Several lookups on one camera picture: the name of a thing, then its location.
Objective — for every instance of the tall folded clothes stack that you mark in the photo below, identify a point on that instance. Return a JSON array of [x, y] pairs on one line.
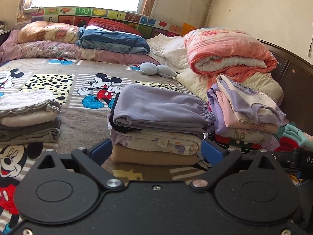
[[243, 114]]

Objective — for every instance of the colourful alphabet headboard mat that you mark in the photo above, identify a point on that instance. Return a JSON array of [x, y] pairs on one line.
[[80, 16]]

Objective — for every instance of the black folded garment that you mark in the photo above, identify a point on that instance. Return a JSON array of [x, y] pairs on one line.
[[118, 128]]

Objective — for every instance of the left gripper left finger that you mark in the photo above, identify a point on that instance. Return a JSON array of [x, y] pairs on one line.
[[89, 163]]

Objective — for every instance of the floral folded blanket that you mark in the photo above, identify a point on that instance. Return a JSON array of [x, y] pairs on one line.
[[157, 141]]

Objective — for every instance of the purple floral quilt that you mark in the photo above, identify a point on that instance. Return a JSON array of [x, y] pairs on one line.
[[12, 50]]

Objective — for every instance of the pink rolled quilt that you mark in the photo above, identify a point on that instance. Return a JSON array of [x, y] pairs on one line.
[[227, 51]]

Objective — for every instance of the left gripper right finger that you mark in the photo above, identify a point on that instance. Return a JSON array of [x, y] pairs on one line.
[[222, 162]]

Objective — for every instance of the blue folded quilt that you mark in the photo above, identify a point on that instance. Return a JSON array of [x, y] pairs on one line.
[[93, 37]]

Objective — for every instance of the lavender sweatpants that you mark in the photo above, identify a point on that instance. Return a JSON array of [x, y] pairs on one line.
[[143, 107]]

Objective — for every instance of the dark side desk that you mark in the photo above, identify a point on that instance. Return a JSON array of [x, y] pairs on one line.
[[4, 32]]

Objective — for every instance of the grey folded clothes stack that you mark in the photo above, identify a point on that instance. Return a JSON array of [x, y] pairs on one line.
[[30, 117]]

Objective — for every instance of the red folded blanket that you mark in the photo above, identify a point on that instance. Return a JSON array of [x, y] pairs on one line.
[[113, 25]]

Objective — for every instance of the orange patterned pillow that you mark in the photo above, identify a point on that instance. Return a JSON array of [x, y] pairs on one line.
[[42, 30]]

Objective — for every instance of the white cream quilt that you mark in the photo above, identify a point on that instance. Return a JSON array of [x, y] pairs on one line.
[[171, 51]]

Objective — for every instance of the light blue plush toy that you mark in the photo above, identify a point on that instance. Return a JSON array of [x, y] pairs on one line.
[[151, 69]]

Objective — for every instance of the beige folded blanket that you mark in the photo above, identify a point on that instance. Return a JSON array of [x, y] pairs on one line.
[[126, 155]]

